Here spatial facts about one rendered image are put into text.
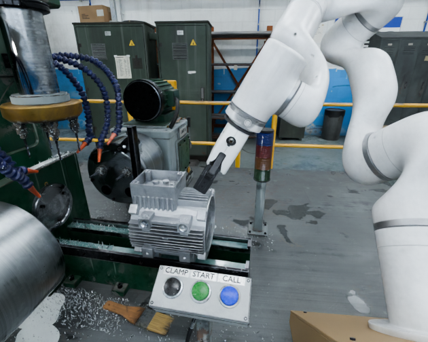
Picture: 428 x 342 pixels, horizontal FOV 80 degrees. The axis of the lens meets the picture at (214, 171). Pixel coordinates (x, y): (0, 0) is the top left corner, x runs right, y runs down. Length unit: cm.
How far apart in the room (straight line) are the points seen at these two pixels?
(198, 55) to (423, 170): 340
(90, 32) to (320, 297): 406
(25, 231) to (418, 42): 586
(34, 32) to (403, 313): 95
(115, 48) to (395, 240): 393
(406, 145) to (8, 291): 78
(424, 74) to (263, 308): 567
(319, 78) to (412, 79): 551
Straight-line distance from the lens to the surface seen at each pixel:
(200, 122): 386
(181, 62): 382
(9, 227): 62
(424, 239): 61
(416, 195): 62
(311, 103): 50
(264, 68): 48
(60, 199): 95
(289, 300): 84
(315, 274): 94
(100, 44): 422
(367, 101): 73
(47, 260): 63
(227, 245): 80
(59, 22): 682
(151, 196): 67
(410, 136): 63
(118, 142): 99
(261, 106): 49
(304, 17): 65
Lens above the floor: 142
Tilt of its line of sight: 23 degrees down
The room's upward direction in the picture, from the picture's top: straight up
